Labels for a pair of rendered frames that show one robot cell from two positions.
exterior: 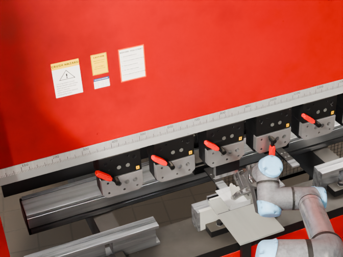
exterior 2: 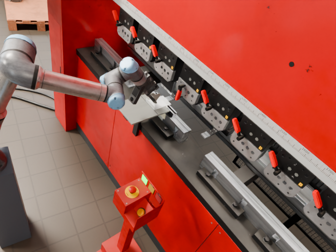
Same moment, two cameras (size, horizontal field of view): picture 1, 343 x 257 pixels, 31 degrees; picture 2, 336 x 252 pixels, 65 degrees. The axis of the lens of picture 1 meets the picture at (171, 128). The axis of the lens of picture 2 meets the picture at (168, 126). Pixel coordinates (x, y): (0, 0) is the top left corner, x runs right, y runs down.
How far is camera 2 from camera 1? 1.97 m
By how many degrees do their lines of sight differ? 47
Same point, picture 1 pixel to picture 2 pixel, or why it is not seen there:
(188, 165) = (147, 54)
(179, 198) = not seen: hidden behind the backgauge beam
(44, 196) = not seen: hidden behind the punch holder
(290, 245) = (16, 42)
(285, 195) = (109, 79)
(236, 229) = (127, 102)
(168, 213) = (230, 154)
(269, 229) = (130, 117)
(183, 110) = (154, 14)
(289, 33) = (225, 13)
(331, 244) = (16, 61)
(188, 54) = not seen: outside the picture
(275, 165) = (126, 64)
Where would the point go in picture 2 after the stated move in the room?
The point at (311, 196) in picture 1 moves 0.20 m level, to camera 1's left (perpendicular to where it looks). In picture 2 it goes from (103, 86) to (97, 59)
